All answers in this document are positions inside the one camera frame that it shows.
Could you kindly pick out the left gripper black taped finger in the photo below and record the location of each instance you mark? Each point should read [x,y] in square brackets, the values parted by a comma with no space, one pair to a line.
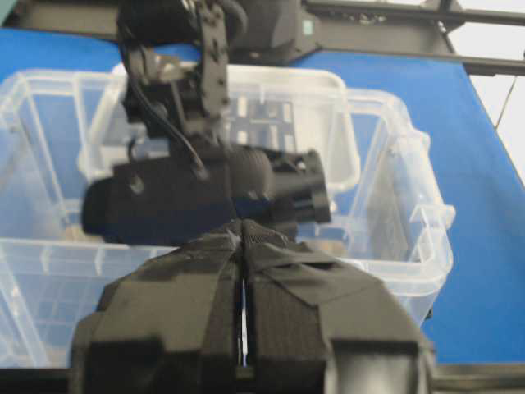
[318,325]

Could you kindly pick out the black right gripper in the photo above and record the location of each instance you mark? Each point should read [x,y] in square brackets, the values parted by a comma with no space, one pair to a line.
[171,325]

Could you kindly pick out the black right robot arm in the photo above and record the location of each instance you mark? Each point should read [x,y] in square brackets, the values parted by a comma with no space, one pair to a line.
[175,54]

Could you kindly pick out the clear plastic storage case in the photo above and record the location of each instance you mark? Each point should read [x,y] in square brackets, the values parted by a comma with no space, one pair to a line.
[392,224]

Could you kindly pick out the clear plastic case lid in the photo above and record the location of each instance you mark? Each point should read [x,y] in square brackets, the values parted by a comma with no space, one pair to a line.
[282,109]

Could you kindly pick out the black metal frame rail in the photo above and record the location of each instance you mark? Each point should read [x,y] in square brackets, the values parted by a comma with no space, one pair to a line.
[281,32]

